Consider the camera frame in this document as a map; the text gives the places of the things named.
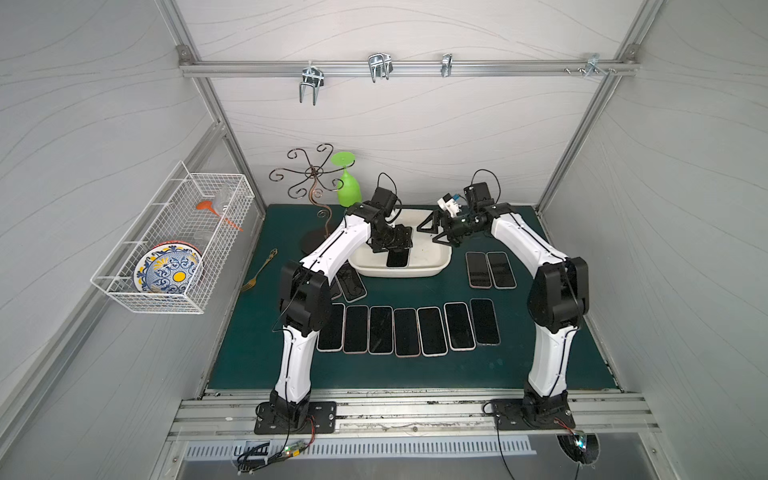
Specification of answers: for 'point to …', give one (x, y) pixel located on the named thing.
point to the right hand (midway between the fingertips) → (426, 232)
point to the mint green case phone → (381, 330)
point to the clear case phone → (485, 321)
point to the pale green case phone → (350, 284)
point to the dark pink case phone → (459, 326)
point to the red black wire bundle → (288, 451)
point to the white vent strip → (232, 448)
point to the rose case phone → (356, 331)
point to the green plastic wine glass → (348, 190)
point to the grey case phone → (501, 271)
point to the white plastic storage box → (427, 257)
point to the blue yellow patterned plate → (167, 268)
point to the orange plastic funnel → (207, 205)
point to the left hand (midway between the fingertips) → (405, 245)
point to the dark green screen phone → (397, 258)
